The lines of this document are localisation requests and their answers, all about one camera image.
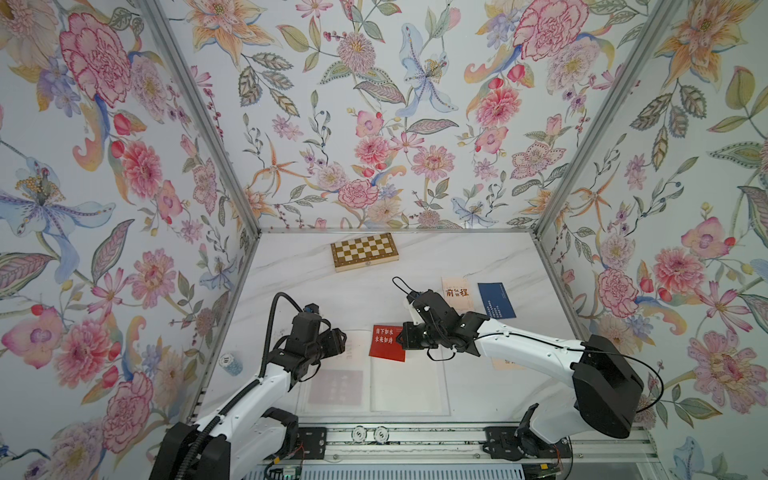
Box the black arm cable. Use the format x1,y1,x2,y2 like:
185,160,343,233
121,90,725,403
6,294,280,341
173,292,304,480
391,275,665,415

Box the dark blue card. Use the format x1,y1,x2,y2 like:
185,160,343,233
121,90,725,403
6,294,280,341
478,282,517,320

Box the aluminium corner post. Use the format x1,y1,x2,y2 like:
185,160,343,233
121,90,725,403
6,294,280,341
533,0,667,235
138,0,261,240

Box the aluminium corner post right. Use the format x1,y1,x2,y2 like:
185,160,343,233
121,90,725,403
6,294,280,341
533,0,667,235

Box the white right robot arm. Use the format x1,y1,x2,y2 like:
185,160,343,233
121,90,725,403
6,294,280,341
396,290,644,445

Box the aluminium corner post left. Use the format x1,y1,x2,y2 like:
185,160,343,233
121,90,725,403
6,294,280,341
138,0,261,240

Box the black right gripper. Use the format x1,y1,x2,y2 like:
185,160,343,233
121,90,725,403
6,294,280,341
393,323,448,350

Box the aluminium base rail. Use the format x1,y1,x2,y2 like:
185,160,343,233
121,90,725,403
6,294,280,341
296,422,658,464

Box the pale beige card lower right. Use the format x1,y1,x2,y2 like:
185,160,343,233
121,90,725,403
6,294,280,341
492,358,522,371

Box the small blue white object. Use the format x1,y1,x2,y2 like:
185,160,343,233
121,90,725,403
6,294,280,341
218,352,243,377

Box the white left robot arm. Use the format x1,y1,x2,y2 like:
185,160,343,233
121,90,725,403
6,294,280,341
149,308,347,479

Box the beige card red characters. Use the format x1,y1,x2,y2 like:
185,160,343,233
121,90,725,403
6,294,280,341
441,277,474,314

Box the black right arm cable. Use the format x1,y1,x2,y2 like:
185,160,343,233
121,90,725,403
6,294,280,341
391,275,665,415

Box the white photo album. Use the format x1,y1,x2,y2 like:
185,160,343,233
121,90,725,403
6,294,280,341
297,330,449,418

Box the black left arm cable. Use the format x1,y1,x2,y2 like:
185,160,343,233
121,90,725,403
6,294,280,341
173,292,304,480

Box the wooden folding chess board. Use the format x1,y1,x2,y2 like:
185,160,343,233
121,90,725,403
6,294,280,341
330,233,399,272

